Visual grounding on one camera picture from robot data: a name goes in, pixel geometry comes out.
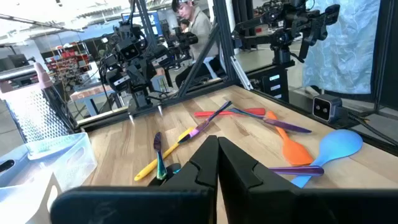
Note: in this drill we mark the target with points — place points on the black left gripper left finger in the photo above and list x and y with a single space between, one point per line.
174 205

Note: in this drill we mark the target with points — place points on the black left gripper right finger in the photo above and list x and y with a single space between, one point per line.
267 205

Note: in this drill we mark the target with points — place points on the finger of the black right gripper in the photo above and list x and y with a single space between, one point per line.
132 77
144 74

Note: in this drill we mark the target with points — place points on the iridescent rainbow spoon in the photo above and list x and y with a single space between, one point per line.
160 168
298 170

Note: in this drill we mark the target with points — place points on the yellow silicone spatula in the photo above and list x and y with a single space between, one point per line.
155 161

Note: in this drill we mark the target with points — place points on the orange silicone spatula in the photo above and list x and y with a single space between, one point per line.
295 152

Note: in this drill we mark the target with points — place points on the iridescent rainbow knife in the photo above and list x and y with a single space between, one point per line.
286 126
205 124

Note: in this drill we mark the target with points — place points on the blue silicone spoon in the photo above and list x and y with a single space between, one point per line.
339 144

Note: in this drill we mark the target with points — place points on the red silicone spatula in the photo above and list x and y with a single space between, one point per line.
258 110

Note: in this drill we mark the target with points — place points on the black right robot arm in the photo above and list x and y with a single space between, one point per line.
141 99

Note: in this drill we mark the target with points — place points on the black background robot arm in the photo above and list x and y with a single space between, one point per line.
311 21
186 39

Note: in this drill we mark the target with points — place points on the shelf with red bins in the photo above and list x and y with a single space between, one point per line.
70 63

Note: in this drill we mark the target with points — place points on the person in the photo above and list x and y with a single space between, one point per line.
184 25
200 28

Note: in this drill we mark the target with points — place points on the clear plastic bin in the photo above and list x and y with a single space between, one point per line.
62 161

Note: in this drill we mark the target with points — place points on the white plastic bin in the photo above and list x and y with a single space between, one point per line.
18 205

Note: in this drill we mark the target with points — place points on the pale blue plastic sheet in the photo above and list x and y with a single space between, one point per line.
342 46

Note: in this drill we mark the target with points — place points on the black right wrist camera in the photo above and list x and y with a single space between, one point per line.
130 52

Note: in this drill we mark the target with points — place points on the blue frame work table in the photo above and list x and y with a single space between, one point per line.
90 93

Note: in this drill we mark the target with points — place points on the black aluminium rig frame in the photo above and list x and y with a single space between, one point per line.
202 91

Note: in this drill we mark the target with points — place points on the silver corner bracket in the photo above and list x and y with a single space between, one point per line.
241 73

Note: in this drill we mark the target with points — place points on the grey table-level camera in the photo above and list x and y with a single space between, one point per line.
325 109

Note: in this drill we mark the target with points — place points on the black pedestal cabinet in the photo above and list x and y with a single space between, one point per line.
280 84

